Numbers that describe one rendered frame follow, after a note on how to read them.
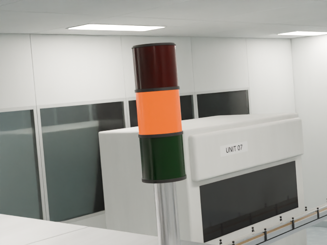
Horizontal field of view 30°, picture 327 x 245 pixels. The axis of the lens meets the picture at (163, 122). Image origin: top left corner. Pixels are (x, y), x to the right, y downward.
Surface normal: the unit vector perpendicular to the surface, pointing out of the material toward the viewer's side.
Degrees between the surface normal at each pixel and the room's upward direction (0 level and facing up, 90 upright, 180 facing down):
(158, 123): 90
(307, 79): 90
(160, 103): 90
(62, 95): 90
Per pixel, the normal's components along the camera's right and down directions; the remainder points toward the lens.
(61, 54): 0.73, -0.02
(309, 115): -0.67, 0.09
